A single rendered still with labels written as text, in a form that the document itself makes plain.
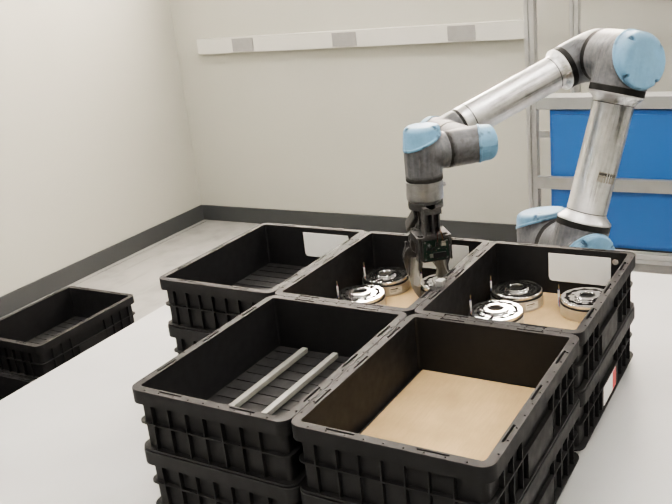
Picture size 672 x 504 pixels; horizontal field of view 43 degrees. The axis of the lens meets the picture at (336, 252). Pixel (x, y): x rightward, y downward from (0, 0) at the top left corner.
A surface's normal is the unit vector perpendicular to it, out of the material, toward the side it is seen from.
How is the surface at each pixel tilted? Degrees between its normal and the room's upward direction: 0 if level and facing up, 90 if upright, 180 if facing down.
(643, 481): 0
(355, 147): 90
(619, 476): 0
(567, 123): 90
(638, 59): 83
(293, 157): 90
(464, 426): 0
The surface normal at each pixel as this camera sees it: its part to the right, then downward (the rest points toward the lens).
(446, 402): -0.10, -0.94
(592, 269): -0.51, 0.33
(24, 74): 0.86, 0.07
